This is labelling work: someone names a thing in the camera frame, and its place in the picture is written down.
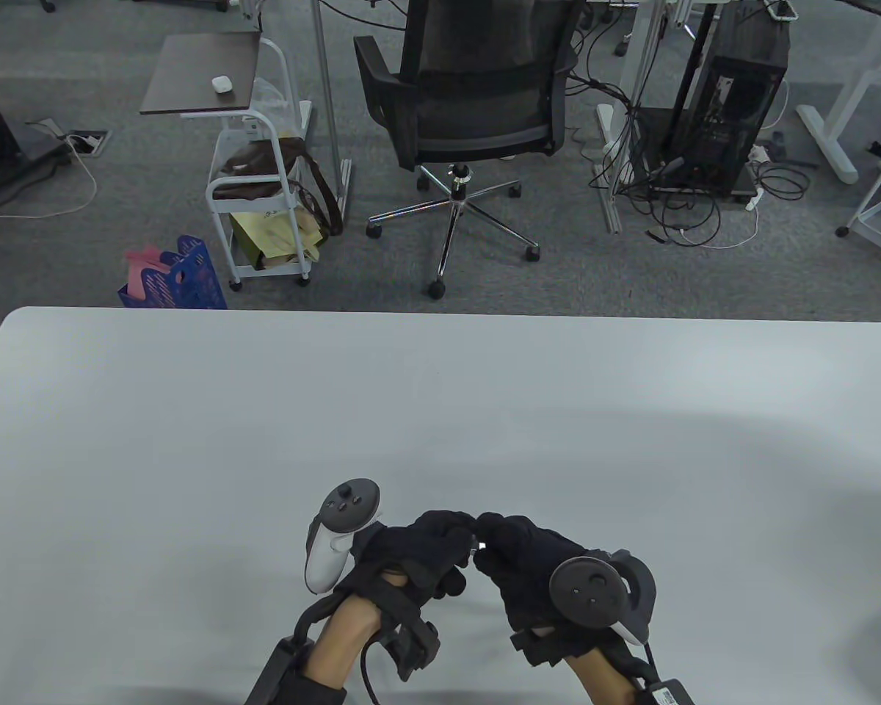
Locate black cable tangle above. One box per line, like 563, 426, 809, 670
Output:
569, 70, 808, 247

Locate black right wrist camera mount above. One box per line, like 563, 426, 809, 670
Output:
512, 624, 654, 675

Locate pink paper sheets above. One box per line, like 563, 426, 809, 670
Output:
125, 246, 181, 302

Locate clear plastic bag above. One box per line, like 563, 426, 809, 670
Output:
252, 77, 294, 137

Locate person's right hand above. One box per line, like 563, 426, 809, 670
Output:
474, 513, 588, 634

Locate black computer tower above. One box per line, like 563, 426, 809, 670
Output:
650, 0, 790, 199

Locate white desk leg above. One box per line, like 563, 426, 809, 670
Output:
797, 0, 881, 184
596, 0, 665, 234

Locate brown bag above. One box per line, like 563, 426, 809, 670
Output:
213, 136, 344, 237

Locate person's right forearm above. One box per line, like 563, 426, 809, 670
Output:
564, 650, 658, 705

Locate yellow paper bag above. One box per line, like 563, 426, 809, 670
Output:
229, 206, 329, 271

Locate blue plastic basket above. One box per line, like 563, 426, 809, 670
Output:
117, 235, 228, 310

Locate black mesh office chair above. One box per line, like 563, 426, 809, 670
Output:
352, 0, 587, 300

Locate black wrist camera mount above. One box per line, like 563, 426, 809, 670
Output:
512, 624, 654, 675
374, 576, 441, 682

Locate person's left forearm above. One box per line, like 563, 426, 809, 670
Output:
246, 593, 386, 705

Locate black labelled forearm box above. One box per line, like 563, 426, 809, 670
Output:
642, 677, 706, 705

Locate white floor cable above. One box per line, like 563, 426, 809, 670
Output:
0, 136, 100, 221

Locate white cart with brown top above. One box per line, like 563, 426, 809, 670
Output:
139, 32, 316, 292

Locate black forearm box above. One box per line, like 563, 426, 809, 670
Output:
244, 637, 316, 705

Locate silver metal pole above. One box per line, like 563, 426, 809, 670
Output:
312, 0, 353, 225

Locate white and grey controller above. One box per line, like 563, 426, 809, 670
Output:
305, 479, 383, 593

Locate dark grey controller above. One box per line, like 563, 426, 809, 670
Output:
549, 551, 658, 646

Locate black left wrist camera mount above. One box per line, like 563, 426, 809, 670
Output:
374, 576, 441, 682

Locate person's left hand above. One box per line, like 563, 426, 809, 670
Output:
336, 510, 478, 599

